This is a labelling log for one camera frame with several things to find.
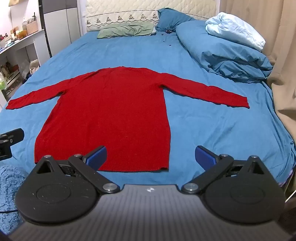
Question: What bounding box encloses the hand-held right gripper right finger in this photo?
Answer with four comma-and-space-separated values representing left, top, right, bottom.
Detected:
181, 145, 266, 194

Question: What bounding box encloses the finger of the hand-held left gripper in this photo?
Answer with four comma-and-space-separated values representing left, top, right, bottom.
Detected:
0, 128, 25, 162

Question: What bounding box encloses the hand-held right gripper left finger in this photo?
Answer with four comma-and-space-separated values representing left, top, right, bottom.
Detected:
36, 146, 120, 194

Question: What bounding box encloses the red knit sweater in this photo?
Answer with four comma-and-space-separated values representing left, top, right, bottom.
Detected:
6, 66, 250, 173

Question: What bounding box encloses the blue bed sheet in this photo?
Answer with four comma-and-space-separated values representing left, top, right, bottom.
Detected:
0, 31, 296, 186

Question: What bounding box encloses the fuzzy blue rug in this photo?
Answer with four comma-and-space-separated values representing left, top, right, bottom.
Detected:
0, 162, 26, 234

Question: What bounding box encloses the white desk with shelves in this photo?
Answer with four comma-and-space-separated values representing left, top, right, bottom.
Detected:
0, 29, 50, 109

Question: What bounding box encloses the blue duvet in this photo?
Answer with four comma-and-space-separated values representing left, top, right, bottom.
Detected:
176, 21, 274, 83

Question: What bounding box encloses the woven basket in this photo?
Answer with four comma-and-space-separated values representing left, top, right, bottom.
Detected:
26, 22, 39, 35

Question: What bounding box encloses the white wardrobe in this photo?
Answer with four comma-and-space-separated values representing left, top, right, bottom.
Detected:
38, 0, 87, 58

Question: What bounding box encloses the beige curtain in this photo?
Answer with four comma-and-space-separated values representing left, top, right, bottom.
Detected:
220, 0, 296, 149

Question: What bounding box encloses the green pillow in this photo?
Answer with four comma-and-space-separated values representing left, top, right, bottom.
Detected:
97, 22, 157, 39

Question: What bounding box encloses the light blue blanket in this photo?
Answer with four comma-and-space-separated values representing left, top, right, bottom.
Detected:
205, 12, 266, 51

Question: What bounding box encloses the blue pillow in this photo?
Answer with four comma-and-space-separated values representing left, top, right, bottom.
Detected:
155, 8, 197, 33

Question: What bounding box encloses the cream quilted headboard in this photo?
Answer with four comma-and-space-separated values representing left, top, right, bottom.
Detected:
86, 0, 218, 32

